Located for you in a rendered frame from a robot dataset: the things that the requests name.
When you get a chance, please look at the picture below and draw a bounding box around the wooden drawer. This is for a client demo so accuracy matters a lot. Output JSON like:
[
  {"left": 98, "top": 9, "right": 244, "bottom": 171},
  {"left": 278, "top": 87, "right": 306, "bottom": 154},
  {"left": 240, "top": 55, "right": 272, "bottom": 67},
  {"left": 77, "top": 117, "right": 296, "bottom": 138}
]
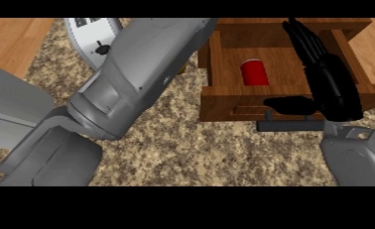
[
  {"left": 197, "top": 29, "right": 375, "bottom": 97},
  {"left": 198, "top": 85, "right": 375, "bottom": 123}
]

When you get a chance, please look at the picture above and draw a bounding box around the wooden cabinet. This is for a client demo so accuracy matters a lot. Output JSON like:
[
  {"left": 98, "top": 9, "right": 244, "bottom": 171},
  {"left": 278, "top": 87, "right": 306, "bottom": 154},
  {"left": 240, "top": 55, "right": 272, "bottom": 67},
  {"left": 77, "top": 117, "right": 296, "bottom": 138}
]
[{"left": 213, "top": 17, "right": 374, "bottom": 50}]

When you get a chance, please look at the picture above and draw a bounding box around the red can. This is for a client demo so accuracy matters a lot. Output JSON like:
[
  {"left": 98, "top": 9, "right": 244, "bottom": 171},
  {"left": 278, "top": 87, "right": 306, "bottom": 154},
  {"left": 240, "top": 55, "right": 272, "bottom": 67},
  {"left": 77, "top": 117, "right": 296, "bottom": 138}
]
[{"left": 240, "top": 58, "right": 272, "bottom": 87}]

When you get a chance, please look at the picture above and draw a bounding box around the dark grey drawer handle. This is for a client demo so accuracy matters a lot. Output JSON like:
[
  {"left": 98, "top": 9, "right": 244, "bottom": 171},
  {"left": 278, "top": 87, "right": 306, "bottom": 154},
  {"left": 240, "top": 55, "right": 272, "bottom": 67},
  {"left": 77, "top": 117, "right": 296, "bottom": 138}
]
[{"left": 257, "top": 109, "right": 327, "bottom": 133}]

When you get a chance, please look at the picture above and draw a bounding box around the wooden drawer front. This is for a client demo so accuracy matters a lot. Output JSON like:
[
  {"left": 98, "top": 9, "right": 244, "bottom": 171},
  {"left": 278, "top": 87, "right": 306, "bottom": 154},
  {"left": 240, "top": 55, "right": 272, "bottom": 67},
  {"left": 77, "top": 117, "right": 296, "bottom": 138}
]
[{"left": 198, "top": 85, "right": 375, "bottom": 123}]

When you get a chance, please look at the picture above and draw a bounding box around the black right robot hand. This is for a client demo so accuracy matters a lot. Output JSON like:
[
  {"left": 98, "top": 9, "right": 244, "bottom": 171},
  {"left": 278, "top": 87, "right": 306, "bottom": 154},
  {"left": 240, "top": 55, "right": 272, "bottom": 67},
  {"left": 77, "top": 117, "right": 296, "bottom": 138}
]
[{"left": 263, "top": 17, "right": 367, "bottom": 123}]

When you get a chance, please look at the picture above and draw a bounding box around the white round appliance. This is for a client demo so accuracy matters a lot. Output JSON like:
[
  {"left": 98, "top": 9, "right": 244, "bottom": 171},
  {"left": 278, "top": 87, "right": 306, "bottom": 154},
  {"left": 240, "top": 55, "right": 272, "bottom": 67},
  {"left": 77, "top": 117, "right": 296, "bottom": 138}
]
[{"left": 64, "top": 17, "right": 125, "bottom": 72}]

